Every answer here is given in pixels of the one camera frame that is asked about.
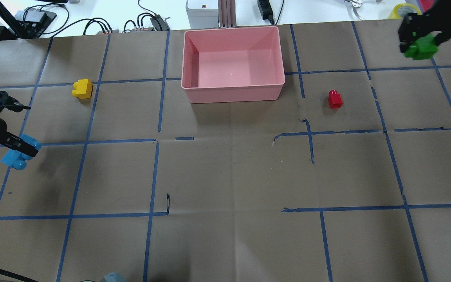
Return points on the aluminium frame post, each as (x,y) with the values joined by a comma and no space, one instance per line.
(226,13)

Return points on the pink plastic box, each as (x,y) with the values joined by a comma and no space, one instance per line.
(237,64)

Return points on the black power adapter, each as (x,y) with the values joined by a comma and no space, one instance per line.
(266,11)

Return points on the yellow tape roll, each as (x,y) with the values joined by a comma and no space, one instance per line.
(402,10)

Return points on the red toy block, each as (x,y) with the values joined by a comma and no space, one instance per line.
(335,100)

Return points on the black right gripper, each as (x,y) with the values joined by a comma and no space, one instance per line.
(447,24)

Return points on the blue toy block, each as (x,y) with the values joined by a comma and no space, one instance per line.
(18,160)

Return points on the yellow toy block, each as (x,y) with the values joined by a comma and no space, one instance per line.
(82,89)

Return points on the white box device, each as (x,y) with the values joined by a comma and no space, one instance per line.
(202,14)

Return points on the green toy block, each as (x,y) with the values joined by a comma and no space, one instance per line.
(422,49)

